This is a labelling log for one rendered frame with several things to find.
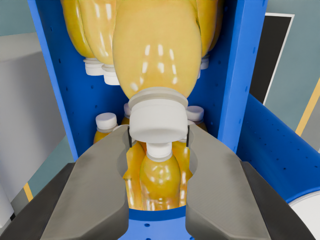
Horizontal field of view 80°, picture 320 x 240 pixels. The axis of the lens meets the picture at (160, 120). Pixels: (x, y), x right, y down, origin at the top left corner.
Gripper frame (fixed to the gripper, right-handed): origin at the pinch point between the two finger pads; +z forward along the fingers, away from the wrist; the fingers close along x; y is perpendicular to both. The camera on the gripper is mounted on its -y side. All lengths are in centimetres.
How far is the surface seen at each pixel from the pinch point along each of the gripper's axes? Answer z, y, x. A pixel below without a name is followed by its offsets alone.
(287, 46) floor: 128, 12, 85
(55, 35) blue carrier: 18.0, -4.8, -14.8
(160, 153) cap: 10.9, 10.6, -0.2
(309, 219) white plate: 25, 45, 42
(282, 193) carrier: 29, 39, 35
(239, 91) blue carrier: 8.4, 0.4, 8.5
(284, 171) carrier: 34, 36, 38
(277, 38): 113, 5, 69
